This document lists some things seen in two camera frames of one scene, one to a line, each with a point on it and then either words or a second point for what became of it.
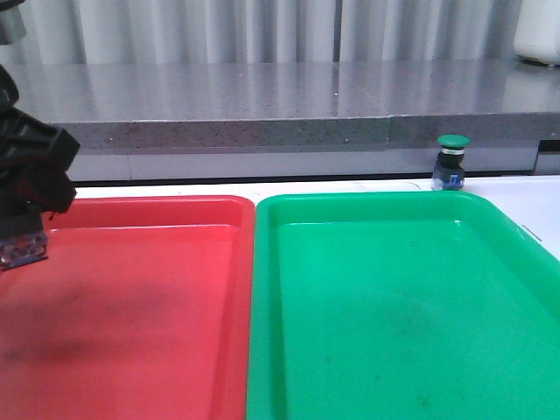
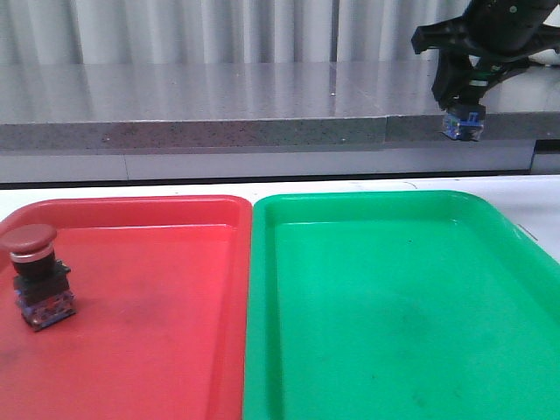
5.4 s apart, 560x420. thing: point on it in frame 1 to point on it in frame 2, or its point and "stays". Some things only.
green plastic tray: [398, 305] stays
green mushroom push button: [448, 173] to [465, 119]
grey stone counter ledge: [294, 104] stays
